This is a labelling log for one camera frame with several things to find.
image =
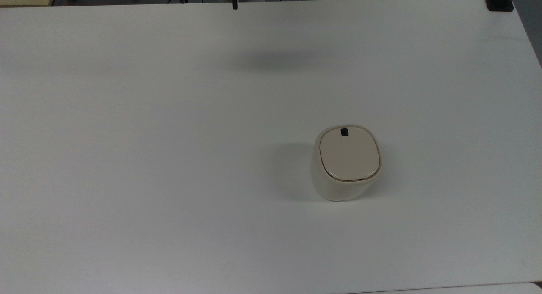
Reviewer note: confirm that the black table clamp block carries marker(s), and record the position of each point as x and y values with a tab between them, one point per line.
499	2

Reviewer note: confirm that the cream plastic trash bin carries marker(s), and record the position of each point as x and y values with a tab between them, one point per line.
348	158

